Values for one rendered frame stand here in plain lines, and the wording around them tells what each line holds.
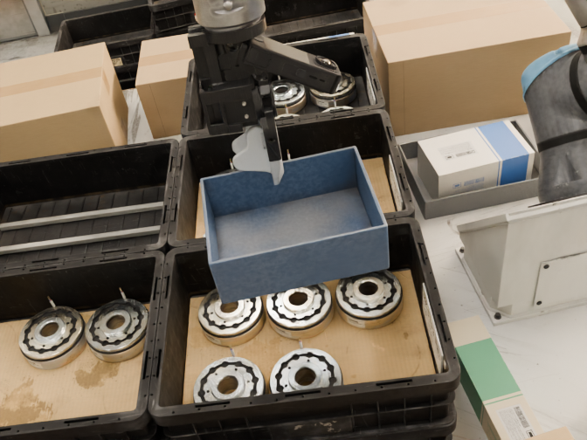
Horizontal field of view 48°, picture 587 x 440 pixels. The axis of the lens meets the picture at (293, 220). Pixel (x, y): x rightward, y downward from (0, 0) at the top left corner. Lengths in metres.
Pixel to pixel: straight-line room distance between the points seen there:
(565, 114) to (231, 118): 0.56
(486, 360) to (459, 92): 0.69
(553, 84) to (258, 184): 0.51
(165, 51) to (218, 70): 1.00
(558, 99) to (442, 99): 0.49
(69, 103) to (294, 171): 0.83
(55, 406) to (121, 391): 0.10
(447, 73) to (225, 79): 0.84
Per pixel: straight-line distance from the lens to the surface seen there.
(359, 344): 1.01
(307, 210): 0.85
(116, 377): 1.06
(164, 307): 0.98
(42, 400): 1.09
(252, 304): 1.04
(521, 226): 1.04
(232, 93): 0.74
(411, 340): 1.01
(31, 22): 4.19
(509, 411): 1.04
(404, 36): 1.56
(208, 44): 0.74
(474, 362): 1.08
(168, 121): 1.69
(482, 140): 1.41
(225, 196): 0.85
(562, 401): 1.13
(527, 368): 1.16
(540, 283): 1.15
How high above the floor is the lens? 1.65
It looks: 43 degrees down
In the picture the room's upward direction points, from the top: 10 degrees counter-clockwise
